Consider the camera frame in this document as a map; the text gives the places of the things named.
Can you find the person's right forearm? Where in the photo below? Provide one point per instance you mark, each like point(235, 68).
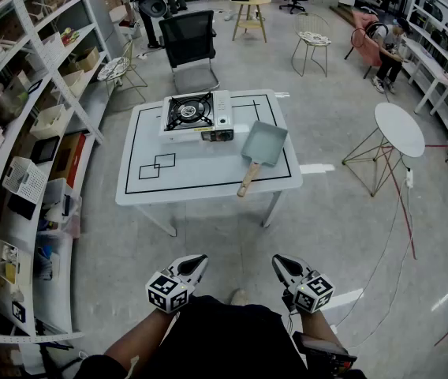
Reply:
point(320, 330)

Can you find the pink armchair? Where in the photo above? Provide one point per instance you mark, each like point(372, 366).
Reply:
point(368, 51)

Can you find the yellow round table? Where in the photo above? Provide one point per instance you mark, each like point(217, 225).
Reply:
point(251, 1)

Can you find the colourful toys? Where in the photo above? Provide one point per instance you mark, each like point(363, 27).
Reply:
point(69, 36)

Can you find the cream plastic bin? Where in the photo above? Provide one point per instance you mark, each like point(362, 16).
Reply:
point(48, 122)
point(75, 83)

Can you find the black screen device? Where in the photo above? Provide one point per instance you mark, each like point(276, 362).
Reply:
point(322, 350)

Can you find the person's left forearm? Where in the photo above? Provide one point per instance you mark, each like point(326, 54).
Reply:
point(141, 338)

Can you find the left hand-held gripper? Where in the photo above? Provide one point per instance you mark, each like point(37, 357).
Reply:
point(167, 292)

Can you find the person's black clothing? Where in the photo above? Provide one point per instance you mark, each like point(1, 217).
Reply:
point(224, 338)

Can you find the white round side table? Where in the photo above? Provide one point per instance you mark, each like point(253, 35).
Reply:
point(399, 128)

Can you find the red and orange flat box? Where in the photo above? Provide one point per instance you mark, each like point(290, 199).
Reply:
point(70, 156)

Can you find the white metal shelving unit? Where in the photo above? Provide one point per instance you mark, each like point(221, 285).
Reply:
point(46, 298)

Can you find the grey refrigerator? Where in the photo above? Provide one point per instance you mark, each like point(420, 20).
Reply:
point(103, 22)

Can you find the white perforated basket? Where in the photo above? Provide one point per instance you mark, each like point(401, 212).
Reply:
point(25, 180)

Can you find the person's beige shoe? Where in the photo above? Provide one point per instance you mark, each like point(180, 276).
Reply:
point(239, 296)

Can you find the clear plastic storage bin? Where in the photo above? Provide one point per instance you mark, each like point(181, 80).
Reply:
point(60, 207)

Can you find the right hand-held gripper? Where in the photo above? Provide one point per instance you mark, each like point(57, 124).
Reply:
point(312, 292)

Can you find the white shelving with dark items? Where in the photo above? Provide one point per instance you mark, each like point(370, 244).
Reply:
point(445, 10)

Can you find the black tray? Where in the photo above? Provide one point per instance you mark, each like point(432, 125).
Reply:
point(44, 150)

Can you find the black and white printed card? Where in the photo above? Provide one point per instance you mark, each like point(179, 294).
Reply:
point(18, 311)

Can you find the long white desk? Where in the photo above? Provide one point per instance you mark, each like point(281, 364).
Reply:
point(425, 59)

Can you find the white power strip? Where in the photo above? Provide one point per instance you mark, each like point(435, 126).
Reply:
point(409, 178)

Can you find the brown cardboard box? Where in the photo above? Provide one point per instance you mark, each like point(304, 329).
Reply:
point(88, 59)

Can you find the white open storage box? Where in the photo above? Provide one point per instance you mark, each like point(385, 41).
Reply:
point(7, 263)

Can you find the black mesh office chair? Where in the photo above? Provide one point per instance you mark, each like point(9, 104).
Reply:
point(186, 38)

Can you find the white portable gas stove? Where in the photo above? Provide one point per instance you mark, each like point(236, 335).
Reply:
point(221, 113)

